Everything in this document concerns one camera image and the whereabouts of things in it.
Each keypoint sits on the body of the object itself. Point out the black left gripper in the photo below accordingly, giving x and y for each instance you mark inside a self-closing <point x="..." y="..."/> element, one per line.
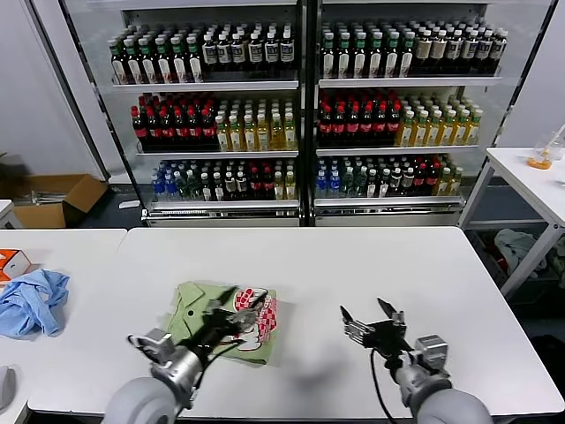
<point x="216" y="329"/>

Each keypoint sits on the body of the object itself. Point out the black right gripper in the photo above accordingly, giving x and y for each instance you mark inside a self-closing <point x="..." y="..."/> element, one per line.
<point x="388" y="336"/>

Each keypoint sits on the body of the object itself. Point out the light green t-shirt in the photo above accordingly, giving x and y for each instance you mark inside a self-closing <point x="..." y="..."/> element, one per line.
<point x="183" y="322"/>

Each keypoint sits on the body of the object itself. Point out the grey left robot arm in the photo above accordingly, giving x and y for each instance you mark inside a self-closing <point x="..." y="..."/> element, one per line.
<point x="176" y="375"/>

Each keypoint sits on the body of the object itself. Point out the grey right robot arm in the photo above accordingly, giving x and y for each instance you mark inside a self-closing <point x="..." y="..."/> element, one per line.
<point x="441" y="402"/>

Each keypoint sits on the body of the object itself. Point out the pale crumpled clothes pile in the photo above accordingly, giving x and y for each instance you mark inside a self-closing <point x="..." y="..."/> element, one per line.
<point x="518" y="252"/>

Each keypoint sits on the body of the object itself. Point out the glass door drink cabinet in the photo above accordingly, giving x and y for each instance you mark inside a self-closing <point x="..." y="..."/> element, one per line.
<point x="388" y="218"/>
<point x="220" y="219"/>

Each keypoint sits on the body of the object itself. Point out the white cabinet shelf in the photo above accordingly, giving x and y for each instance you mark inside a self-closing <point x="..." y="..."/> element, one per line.
<point x="397" y="151"/>
<point x="388" y="202"/>
<point x="207" y="86"/>
<point x="410" y="82"/>
<point x="220" y="154"/>
<point x="220" y="205"/>

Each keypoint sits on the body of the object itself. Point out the small dark drink bottle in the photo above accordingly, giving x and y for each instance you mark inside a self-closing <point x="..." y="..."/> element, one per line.
<point x="408" y="183"/>
<point x="242" y="187"/>
<point x="396" y="183"/>
<point x="206" y="187"/>
<point x="219" y="187"/>
<point x="230" y="187"/>

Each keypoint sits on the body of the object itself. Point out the small red cap cola bottle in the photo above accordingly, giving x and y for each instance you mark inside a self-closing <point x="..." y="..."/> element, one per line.
<point x="432" y="181"/>
<point x="256" y="185"/>
<point x="420" y="181"/>
<point x="268" y="185"/>

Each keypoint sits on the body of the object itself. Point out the green tinted water bottle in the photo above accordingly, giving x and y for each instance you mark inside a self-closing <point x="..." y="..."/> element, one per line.
<point x="183" y="187"/>
<point x="348" y="183"/>
<point x="194" y="187"/>
<point x="360" y="183"/>

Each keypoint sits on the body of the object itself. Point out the small yellow tea bottle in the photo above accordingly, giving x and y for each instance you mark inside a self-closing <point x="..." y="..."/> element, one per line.
<point x="456" y="183"/>
<point x="443" y="184"/>
<point x="291" y="187"/>
<point x="279" y="187"/>

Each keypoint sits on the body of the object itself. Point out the small blue water bottle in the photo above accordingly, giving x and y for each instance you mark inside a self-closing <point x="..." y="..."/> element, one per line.
<point x="157" y="187"/>
<point x="171" y="187"/>
<point x="335" y="185"/>
<point x="322" y="185"/>

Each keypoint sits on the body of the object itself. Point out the clear bottle white cap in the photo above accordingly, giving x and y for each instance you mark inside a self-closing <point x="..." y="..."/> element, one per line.
<point x="373" y="185"/>
<point x="384" y="185"/>

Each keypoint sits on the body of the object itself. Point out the flat white floor object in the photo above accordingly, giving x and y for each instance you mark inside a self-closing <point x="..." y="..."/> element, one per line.
<point x="130" y="204"/>

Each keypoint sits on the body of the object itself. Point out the yellow juice bottle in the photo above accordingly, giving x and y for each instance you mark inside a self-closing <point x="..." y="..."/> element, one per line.
<point x="406" y="132"/>
<point x="236" y="137"/>
<point x="474" y="130"/>
<point x="449" y="131"/>
<point x="223" y="137"/>
<point x="462" y="131"/>
<point x="421" y="132"/>
<point x="277" y="135"/>
<point x="434" y="132"/>
<point x="291" y="134"/>
<point x="250" y="136"/>
<point x="263" y="136"/>

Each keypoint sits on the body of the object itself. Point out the open cardboard box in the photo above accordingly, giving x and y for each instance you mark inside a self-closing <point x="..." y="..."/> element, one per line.
<point x="79" y="194"/>

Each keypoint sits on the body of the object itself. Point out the crumpled light blue shirt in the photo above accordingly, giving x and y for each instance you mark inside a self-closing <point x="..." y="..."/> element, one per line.
<point x="31" y="300"/>

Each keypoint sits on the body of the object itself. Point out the white side table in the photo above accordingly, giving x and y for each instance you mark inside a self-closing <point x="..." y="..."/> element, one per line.
<point x="507" y="168"/>

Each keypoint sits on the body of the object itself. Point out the grey metal bars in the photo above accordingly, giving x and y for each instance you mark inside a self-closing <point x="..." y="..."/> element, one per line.
<point x="44" y="197"/>

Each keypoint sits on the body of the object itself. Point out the orange and white box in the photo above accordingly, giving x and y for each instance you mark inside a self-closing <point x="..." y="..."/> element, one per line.
<point x="13" y="260"/>

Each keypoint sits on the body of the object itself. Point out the glass beaker orange contents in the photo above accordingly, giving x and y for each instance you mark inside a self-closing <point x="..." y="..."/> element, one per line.
<point x="540" y="162"/>

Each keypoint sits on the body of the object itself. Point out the grey rounded device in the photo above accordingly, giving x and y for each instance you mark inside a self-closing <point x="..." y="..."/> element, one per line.
<point x="6" y="386"/>

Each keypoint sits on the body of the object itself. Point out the small white cabinet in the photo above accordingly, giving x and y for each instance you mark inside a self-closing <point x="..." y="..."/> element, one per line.
<point x="9" y="214"/>

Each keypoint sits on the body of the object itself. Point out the green cap tea bottle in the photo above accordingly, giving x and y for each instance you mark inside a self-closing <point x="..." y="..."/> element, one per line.
<point x="180" y="65"/>
<point x="329" y="62"/>
<point x="408" y="59"/>
<point x="345" y="62"/>
<point x="165" y="66"/>
<point x="134" y="66"/>
<point x="377" y="61"/>
<point x="393" y="60"/>
<point x="196" y="65"/>
<point x="119" y="66"/>
<point x="361" y="61"/>
<point x="149" y="66"/>

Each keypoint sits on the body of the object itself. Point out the clear glass container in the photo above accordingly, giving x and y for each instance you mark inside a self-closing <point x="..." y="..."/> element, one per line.
<point x="559" y="146"/>

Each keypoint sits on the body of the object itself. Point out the dark shaggy object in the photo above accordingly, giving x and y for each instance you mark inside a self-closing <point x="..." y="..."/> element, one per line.
<point x="13" y="176"/>

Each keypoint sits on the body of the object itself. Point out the dark tea bottle white label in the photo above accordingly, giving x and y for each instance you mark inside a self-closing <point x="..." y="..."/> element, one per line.
<point x="288" y="50"/>
<point x="225" y="53"/>
<point x="272" y="50"/>
<point x="239" y="52"/>
<point x="256" y="51"/>
<point x="210" y="53"/>

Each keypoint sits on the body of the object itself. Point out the brown label milk tea bottle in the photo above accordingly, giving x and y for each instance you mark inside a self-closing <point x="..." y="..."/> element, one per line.
<point x="500" y="50"/>
<point x="424" y="50"/>
<point x="439" y="50"/>
<point x="454" y="50"/>
<point x="485" y="50"/>
<point x="470" y="50"/>

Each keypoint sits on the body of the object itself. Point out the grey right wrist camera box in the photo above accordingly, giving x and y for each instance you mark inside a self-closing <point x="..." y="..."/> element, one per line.
<point x="432" y="351"/>

